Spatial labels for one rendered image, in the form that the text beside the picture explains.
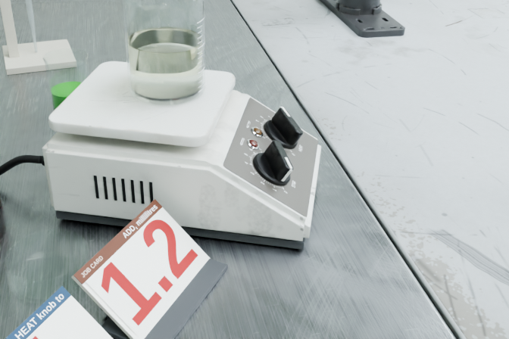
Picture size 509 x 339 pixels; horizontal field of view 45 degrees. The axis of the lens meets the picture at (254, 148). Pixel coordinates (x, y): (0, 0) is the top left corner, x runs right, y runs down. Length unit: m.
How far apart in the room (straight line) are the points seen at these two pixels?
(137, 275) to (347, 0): 0.65
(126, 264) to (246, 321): 0.09
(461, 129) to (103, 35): 0.49
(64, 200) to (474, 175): 0.36
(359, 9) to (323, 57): 0.17
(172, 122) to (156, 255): 0.10
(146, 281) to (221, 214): 0.08
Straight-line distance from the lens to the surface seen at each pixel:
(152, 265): 0.42
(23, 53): 0.82
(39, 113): 0.68
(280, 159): 0.46
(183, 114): 0.46
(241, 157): 0.46
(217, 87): 0.50
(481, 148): 0.65
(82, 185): 0.48
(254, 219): 0.45
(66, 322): 0.38
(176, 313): 0.42
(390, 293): 0.45
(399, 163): 0.59
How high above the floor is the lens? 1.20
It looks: 30 degrees down
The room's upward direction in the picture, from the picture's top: 2 degrees clockwise
